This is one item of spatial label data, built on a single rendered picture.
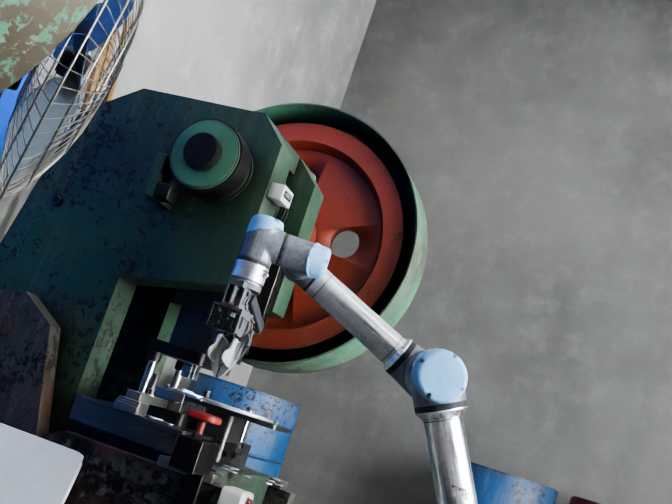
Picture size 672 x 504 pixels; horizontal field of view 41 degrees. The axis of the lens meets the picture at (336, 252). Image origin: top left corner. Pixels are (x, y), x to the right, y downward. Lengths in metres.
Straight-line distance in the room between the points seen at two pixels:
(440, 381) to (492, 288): 3.70
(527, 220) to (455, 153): 0.66
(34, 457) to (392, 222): 1.18
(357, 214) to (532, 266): 3.02
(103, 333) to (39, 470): 0.36
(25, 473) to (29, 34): 1.33
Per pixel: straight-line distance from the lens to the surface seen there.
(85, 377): 2.28
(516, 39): 6.21
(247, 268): 1.93
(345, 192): 2.74
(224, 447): 2.25
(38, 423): 2.23
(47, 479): 2.18
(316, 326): 2.61
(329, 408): 5.66
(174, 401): 2.28
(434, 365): 1.93
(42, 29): 1.07
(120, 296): 2.30
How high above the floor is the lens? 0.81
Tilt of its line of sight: 11 degrees up
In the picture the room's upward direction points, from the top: 18 degrees clockwise
